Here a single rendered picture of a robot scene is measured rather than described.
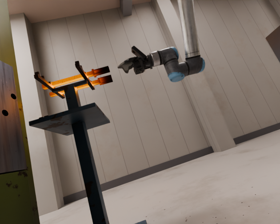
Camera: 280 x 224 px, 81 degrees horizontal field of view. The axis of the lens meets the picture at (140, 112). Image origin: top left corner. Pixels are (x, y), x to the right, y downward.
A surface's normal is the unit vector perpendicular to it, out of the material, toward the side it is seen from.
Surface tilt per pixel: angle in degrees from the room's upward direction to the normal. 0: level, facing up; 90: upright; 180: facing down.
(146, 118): 90
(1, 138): 90
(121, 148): 90
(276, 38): 90
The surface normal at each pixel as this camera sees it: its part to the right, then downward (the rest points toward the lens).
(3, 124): 0.94, -0.32
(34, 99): 0.07, -0.27
